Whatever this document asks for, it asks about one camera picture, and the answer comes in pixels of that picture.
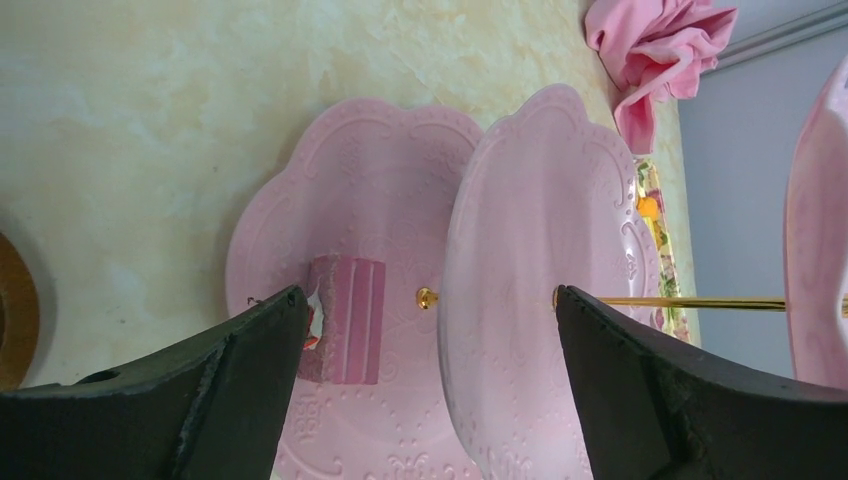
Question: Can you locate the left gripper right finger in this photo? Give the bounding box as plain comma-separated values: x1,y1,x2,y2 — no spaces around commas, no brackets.
556,286,847,479

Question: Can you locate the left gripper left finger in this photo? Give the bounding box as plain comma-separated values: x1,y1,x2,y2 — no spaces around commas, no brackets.
1,286,308,479

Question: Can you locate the floral serving tray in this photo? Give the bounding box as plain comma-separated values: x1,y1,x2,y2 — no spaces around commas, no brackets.
635,158,692,344

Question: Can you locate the pink macaron roll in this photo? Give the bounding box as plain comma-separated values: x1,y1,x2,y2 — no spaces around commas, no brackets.
297,254,386,385

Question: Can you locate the pink three-tier cake stand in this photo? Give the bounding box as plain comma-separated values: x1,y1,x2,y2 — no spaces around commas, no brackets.
225,64,847,479

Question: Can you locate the pink cloth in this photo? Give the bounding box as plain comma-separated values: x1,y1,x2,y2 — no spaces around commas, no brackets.
584,0,738,156

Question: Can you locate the orange pastry piece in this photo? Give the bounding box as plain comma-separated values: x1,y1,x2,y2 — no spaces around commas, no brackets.
637,196,661,222

